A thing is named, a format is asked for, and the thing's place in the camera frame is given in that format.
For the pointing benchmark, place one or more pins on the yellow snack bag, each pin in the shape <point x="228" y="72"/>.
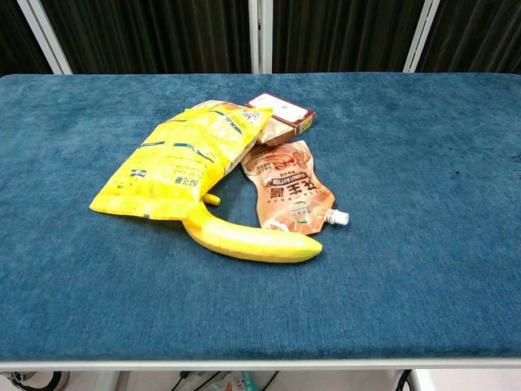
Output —
<point x="179" y="163"/>

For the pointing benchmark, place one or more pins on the brown peanut butter spout pouch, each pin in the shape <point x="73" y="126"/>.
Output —
<point x="291" y="187"/>

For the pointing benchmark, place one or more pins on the yellow banana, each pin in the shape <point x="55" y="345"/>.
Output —
<point x="252" y="243"/>

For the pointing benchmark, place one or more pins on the red and white carton box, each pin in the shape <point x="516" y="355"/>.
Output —
<point x="285" y="116"/>

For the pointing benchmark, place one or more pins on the blue velvet table cloth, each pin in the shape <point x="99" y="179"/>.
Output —
<point x="407" y="244"/>

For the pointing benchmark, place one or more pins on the dark pleated curtain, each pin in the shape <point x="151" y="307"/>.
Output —
<point x="150" y="34"/>

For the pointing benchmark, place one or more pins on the white metal partition frame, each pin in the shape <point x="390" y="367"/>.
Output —
<point x="260" y="36"/>

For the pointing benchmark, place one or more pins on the white table frame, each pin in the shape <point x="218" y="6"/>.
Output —
<point x="260" y="365"/>

